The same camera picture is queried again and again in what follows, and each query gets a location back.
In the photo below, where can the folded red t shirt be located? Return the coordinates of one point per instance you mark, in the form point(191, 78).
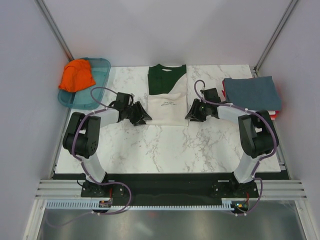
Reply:
point(224, 95)

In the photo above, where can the right aluminium frame post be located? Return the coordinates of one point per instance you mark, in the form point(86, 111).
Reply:
point(275, 35)

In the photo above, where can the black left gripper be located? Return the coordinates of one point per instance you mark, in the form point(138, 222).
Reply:
point(140, 112)

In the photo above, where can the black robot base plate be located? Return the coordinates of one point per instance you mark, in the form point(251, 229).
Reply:
point(170, 188)

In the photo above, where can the folded white t shirt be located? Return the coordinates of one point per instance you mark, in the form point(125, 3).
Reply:
point(272, 113)

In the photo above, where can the folded grey-blue t shirt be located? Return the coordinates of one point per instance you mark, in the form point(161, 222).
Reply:
point(256, 94)

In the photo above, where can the left aluminium frame post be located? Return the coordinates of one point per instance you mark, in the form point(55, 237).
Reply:
point(54, 28)

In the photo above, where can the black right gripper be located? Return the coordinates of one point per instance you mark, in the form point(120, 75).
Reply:
point(193, 113)

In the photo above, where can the aluminium frame post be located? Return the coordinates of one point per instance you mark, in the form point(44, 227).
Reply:
point(54, 28)
point(275, 35)

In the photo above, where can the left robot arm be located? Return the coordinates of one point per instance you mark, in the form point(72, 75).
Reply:
point(82, 135)

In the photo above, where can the teal plastic bin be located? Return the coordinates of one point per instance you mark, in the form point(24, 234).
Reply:
point(89, 98)

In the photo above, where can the white and green t shirt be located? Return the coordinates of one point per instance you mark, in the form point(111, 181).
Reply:
point(167, 96)

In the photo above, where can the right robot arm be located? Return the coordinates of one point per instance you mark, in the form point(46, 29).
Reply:
point(258, 137)

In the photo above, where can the orange crumpled t shirt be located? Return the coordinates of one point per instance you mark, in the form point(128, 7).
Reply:
point(77, 76)

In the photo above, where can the white slotted cable duct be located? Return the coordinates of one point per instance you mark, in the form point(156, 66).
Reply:
point(104, 205)

